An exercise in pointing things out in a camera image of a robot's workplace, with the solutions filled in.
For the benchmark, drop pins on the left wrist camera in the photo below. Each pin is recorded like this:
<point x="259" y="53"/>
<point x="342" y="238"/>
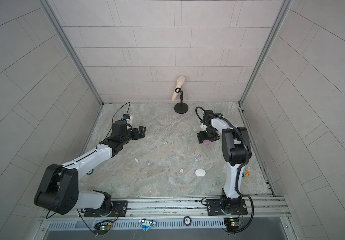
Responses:
<point x="127" y="117"/>

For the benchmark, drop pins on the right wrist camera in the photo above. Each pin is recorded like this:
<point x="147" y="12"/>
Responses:
<point x="203" y="127"/>

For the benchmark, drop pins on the white earbud charging case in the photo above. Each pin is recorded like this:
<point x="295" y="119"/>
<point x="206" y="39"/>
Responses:
<point x="200" y="172"/>

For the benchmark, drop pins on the black microphone stand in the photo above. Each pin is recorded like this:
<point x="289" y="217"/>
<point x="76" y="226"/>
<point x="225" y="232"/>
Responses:
<point x="181" y="107"/>

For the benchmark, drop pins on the green orange toy car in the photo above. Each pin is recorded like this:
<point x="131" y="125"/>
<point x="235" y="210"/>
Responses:
<point x="245" y="174"/>

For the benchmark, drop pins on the right green circuit board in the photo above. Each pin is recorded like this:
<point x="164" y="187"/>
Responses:
<point x="232" y="225"/>

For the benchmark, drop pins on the blue ring sticker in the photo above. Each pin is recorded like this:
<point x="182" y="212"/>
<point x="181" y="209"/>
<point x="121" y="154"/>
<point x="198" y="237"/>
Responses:
<point x="90" y="172"/>

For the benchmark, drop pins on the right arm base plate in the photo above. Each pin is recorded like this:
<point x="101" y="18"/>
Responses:
<point x="226" y="207"/>

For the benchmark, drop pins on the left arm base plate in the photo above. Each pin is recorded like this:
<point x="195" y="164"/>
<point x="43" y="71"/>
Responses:
<point x="112" y="209"/>

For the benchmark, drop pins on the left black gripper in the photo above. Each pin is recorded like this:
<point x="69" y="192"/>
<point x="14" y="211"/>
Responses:
<point x="142" y="133"/>

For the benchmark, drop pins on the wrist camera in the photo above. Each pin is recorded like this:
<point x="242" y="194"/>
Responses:
<point x="203" y="127"/>
<point x="127" y="117"/>

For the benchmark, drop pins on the purple earbud charging case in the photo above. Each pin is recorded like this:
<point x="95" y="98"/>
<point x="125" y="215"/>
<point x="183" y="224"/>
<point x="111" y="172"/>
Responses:
<point x="206" y="142"/>

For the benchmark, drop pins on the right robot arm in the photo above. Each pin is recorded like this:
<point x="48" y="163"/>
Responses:
<point x="236" y="150"/>

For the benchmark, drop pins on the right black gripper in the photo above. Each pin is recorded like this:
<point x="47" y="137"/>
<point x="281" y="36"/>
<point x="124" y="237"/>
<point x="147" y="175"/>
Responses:
<point x="214" y="138"/>

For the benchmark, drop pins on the left green circuit board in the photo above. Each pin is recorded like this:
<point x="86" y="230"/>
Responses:
<point x="102" y="228"/>

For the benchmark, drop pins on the green circuit board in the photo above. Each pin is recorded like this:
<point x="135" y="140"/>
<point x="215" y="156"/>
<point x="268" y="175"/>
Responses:
<point x="102" y="228"/>
<point x="232" y="225"/>

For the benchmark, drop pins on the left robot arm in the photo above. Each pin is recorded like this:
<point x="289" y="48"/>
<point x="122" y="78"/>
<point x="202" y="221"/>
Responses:
<point x="59" y="191"/>

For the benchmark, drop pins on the aluminium rail frame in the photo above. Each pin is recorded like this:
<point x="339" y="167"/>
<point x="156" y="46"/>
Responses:
<point x="177" y="208"/>

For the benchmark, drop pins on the beige microphone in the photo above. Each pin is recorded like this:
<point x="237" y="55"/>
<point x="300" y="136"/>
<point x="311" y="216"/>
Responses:
<point x="180" y="82"/>

